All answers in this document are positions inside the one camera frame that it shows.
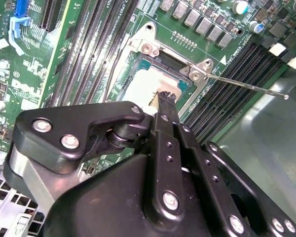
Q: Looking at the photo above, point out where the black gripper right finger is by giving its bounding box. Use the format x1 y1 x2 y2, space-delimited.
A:
166 95 296 237

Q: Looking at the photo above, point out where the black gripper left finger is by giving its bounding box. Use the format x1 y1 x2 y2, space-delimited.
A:
2 90 189 221

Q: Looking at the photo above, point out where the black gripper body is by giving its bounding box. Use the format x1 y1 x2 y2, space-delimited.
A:
42 153 229 237

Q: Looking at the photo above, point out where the metal locking lever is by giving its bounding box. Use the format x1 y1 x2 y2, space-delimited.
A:
203 74 290 101
103 59 115 103

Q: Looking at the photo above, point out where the CPU with silver top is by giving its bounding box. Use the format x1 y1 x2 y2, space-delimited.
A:
111 57 192 112

